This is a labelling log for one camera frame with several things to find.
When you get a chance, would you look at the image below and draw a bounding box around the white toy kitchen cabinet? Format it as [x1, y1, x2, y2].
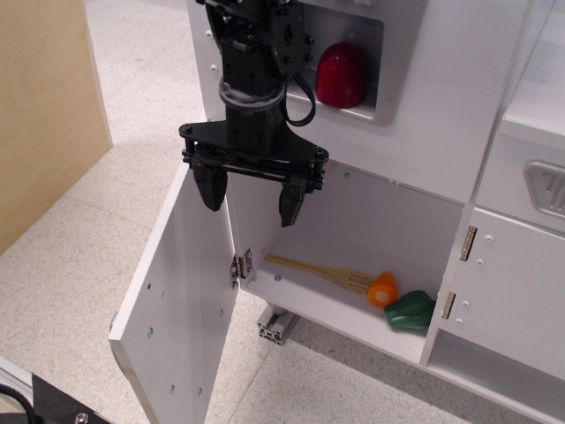
[184, 0, 565, 424]

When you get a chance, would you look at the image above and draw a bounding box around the white low fridge door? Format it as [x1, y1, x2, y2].
[109, 163, 237, 423]

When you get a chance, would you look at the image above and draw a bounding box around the green toy pepper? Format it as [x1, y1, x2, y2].
[384, 290, 436, 329]

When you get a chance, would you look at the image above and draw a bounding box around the wooden fork spatula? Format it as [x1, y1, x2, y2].
[266, 254, 374, 294]

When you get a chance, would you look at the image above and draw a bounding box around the plywood panel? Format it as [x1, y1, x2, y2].
[1, 1, 112, 251]

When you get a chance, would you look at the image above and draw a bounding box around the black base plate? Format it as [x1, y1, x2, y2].
[32, 375, 110, 424]

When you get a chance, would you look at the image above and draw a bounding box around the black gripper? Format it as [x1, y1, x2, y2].
[179, 108, 328, 227]

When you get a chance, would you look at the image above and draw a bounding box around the aluminium extrusion foot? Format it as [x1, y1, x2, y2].
[257, 304, 299, 345]

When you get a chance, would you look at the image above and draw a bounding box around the orange toy carrot piece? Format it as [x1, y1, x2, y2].
[367, 271, 398, 308]

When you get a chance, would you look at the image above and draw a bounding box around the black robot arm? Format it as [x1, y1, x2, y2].
[179, 1, 329, 227]

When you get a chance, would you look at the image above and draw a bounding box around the grey oven vent panel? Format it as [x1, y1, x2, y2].
[524, 160, 564, 218]

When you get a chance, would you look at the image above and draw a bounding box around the red toy pepper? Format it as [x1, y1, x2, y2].
[315, 42, 367, 109]

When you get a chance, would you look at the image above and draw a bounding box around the black cable on floor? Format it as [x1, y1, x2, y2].
[0, 382, 37, 424]

